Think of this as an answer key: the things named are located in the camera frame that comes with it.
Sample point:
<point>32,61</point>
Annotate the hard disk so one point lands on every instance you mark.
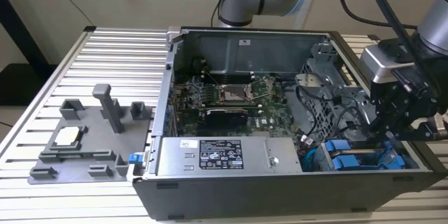
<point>337,145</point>

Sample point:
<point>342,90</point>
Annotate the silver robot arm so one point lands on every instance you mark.
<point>241,6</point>

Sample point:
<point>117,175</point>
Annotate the metal disk bay cage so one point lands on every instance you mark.
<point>325,79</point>

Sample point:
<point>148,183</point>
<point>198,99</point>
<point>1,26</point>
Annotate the black RAM slot bank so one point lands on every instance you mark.
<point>230,78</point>
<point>230,105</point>

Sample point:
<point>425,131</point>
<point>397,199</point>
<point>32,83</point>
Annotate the small white labelled connector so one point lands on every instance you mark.
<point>308,140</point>

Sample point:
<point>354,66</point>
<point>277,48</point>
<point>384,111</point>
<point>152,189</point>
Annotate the green motherboard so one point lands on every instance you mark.
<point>276,119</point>

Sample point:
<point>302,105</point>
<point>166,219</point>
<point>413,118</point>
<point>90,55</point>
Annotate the CPU socket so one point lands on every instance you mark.
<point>232,93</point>

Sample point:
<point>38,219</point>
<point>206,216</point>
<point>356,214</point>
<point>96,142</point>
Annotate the silver power supply unit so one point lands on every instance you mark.
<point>244,155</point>

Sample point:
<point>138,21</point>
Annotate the black graphics card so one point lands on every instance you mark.
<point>225,116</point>

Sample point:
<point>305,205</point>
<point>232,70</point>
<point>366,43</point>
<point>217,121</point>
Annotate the thin metal locking lever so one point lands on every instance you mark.
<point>210,77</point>

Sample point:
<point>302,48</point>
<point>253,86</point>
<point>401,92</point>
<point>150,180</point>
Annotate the open black PC case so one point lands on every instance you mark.
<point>244,197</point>

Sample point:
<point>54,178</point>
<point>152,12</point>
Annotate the blue case latch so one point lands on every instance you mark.
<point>134,159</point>

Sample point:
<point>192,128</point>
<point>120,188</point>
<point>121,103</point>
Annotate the grey parts rack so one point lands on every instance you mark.
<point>90,134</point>

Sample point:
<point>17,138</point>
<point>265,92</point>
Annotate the silver CPU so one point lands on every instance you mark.
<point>68,135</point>

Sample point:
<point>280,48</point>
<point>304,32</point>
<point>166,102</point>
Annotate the black side camera mount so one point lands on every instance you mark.
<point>425,129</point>

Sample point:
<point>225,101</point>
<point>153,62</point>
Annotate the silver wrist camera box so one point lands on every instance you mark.
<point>381,61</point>

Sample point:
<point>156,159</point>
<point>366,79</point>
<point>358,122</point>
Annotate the black desk frame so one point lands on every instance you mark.
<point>24,85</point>

